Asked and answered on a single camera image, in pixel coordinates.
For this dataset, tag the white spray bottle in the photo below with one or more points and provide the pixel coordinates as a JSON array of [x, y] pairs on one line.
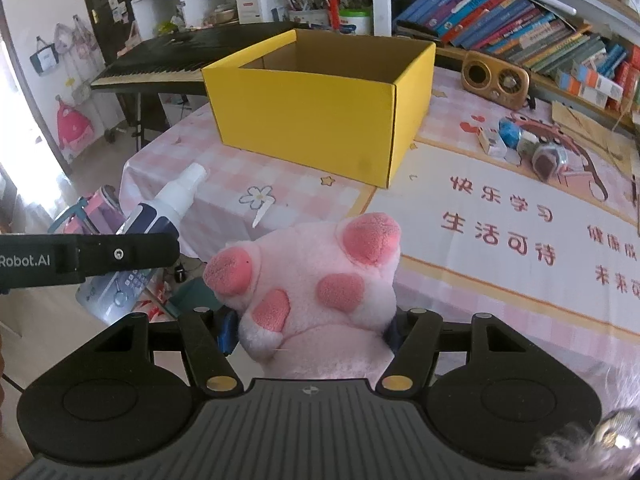
[[111, 296]]

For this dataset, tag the small red white box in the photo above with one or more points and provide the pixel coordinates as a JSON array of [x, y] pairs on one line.
[[491, 143]]

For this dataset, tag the black electronic keyboard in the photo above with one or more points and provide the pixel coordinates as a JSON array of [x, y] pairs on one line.
[[173, 63]]

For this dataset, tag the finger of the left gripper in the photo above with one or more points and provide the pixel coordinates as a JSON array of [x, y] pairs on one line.
[[104, 254]]

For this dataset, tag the flat cardboard sheets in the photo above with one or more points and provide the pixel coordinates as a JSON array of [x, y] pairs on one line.
[[615, 145]]

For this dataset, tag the yellow cardboard box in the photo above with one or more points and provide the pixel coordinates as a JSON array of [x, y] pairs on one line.
[[347, 105]]

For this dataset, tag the brown retro radio speaker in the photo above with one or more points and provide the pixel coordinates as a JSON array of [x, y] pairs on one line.
[[495, 80]]

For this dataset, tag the row of leaning books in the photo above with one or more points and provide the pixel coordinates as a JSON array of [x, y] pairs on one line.
[[526, 34]]

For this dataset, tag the white green lidded jar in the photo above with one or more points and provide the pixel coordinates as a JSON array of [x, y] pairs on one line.
[[356, 22]]

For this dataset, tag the red pen bottle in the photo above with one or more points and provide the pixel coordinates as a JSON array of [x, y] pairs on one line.
[[334, 14]]

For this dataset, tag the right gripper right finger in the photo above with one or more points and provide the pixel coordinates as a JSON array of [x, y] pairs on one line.
[[413, 337]]

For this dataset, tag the blue toy truck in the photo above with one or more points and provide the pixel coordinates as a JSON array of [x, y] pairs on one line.
[[546, 154]]

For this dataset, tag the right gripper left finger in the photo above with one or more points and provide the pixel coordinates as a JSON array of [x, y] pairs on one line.
[[209, 337]]

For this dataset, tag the blue wrapper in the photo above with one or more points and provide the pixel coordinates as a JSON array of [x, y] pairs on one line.
[[509, 132]]

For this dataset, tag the pink plush paw toy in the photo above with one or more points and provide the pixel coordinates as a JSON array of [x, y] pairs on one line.
[[315, 299]]

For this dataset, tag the orange white medicine box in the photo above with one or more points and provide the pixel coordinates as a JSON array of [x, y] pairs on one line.
[[592, 83]]

